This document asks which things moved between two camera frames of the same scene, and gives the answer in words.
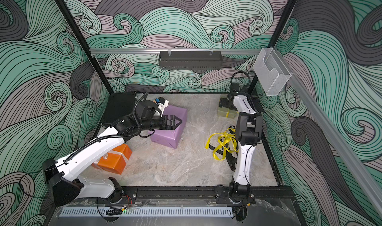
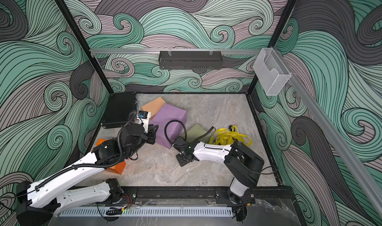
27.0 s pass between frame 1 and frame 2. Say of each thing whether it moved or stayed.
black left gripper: moved
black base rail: stayed
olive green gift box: moved
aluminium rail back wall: stayed
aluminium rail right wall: stayed
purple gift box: stayed
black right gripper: moved
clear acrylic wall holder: stayed
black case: stayed
